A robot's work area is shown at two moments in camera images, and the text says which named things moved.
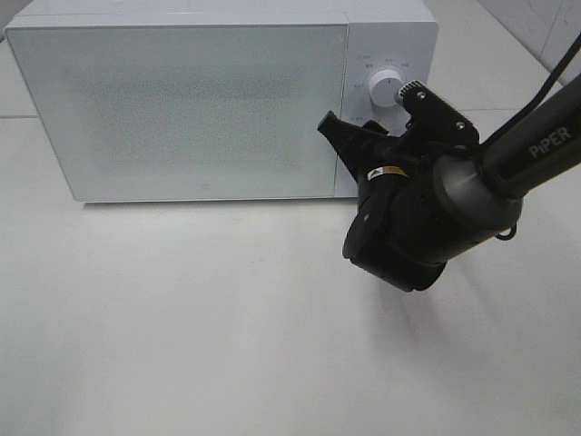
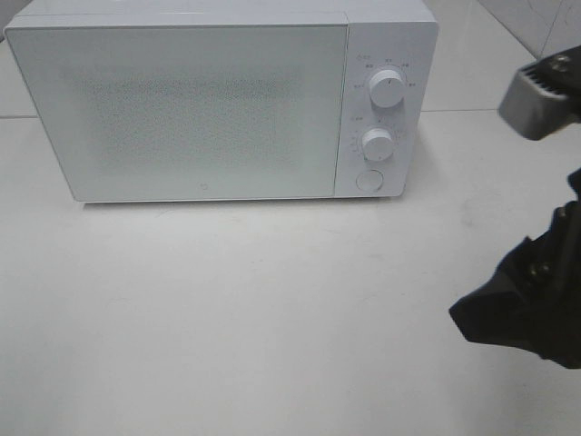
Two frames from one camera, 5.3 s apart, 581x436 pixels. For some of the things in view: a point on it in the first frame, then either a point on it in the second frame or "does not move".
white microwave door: [172, 113] does not move
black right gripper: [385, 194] to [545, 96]
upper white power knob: [384, 88] does not move
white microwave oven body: [208, 100] does not move
